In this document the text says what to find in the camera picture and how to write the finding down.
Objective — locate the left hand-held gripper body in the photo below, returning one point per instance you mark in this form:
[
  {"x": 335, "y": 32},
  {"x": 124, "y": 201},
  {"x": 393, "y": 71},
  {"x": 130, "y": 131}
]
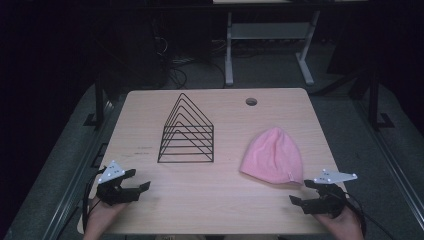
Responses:
[{"x": 115, "y": 195}]

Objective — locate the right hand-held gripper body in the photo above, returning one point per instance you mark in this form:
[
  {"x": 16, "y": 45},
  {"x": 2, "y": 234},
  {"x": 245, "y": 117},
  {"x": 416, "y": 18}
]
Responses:
[{"x": 328, "y": 200}]

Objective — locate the pink knit beanie hat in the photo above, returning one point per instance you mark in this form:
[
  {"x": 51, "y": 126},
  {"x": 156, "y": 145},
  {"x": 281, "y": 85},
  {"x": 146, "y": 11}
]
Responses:
[{"x": 271, "y": 156}]

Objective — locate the person's left hand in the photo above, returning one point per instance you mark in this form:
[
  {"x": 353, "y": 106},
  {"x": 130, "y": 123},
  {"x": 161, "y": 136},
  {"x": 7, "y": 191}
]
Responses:
[{"x": 105, "y": 215}]

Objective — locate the person's right hand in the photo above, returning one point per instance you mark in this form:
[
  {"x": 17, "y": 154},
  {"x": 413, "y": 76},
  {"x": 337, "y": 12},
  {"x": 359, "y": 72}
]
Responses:
[{"x": 343, "y": 226}]

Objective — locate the black metal stand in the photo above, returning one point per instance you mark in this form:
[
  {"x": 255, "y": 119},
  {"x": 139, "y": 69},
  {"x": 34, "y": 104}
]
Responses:
[
  {"x": 99, "y": 100},
  {"x": 374, "y": 100}
]

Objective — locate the dark computer case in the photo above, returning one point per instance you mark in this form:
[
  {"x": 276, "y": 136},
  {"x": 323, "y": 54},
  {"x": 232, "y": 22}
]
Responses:
[{"x": 140, "y": 50}]

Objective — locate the metal frame rail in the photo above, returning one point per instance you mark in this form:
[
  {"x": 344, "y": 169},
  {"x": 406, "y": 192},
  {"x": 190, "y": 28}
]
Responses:
[
  {"x": 76, "y": 180},
  {"x": 393, "y": 160}
]

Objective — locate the white metal table frame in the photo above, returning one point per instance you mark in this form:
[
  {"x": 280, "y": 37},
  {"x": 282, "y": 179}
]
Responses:
[{"x": 266, "y": 31}]

